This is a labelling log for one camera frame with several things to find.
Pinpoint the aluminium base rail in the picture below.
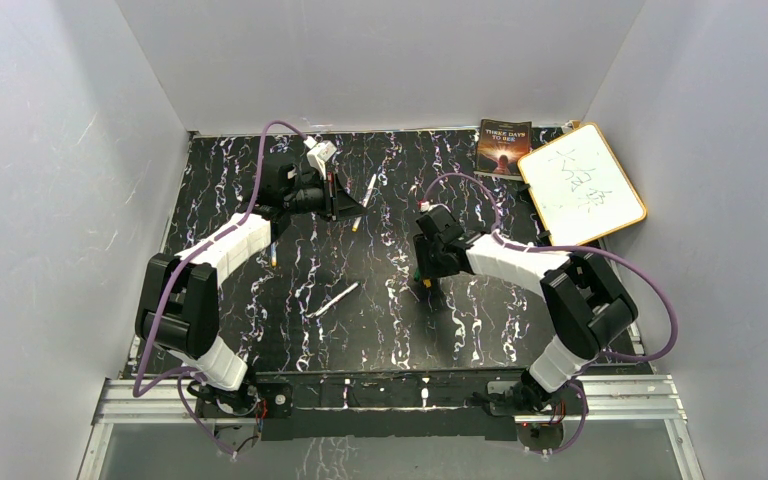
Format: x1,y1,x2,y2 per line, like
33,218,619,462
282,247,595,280
78,368,703,479

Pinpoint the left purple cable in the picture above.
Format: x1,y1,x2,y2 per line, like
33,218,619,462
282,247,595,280
132,119,312,458

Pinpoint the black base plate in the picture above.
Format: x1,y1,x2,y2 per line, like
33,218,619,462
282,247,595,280
185,367,584,447

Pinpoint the purple cable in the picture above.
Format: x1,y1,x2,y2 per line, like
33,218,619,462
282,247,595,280
132,119,312,458
419,173,679,456

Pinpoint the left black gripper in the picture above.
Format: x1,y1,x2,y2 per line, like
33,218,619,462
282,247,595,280
285,172,368,224

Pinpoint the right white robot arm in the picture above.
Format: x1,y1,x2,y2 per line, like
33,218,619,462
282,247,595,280
413,205,638,414

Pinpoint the whiteboard with wooden frame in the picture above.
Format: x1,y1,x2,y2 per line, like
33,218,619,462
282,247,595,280
517,123,647,246

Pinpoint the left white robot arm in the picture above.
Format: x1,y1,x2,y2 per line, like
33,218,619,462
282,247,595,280
135,160,367,416

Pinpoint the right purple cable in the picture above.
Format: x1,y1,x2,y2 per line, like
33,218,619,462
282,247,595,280
419,173,679,456

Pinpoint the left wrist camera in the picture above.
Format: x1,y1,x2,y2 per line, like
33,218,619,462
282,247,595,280
303,136,337,179

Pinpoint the dark book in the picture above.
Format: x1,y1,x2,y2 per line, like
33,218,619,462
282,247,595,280
474,119,532,180

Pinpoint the white marker pen yellow end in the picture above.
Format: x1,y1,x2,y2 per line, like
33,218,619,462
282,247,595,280
352,174,378,232

